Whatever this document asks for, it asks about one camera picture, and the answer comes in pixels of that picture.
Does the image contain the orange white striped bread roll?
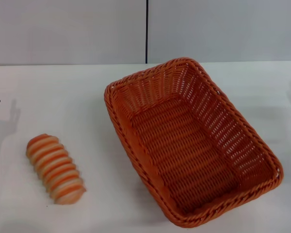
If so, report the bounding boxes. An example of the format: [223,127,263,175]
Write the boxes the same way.
[26,133,87,205]

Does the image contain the orange woven plastic basket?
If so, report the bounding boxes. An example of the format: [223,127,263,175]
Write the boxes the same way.
[103,57,284,229]

